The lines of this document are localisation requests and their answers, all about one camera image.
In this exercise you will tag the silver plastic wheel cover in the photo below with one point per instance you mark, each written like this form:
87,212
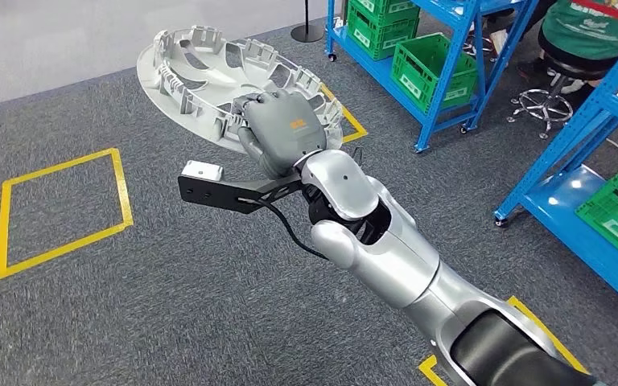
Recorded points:
239,80

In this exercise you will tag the blue metal shelf rack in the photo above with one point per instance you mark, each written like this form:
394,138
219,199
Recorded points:
365,72
565,213

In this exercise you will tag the person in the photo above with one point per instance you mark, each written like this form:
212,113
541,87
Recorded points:
591,26

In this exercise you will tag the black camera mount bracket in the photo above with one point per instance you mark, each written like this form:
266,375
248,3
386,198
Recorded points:
208,194

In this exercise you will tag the black round stool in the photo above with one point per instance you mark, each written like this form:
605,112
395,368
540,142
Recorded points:
575,70

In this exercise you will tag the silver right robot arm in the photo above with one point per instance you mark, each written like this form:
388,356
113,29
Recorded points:
394,261

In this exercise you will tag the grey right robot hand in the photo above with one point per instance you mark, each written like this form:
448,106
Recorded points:
287,128

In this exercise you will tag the black stanchion post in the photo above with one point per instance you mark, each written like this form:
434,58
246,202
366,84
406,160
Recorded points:
307,34

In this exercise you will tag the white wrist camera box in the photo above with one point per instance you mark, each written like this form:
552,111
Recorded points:
202,170

